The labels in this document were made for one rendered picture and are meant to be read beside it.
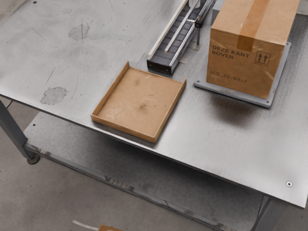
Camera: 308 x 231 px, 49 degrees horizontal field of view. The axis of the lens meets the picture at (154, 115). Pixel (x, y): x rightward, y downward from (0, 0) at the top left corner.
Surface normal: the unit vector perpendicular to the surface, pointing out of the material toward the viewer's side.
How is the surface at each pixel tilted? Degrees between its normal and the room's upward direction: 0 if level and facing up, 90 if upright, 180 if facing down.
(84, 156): 1
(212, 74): 90
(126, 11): 0
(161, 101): 0
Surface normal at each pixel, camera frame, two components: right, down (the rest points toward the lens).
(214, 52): -0.41, 0.75
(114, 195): -0.07, -0.58
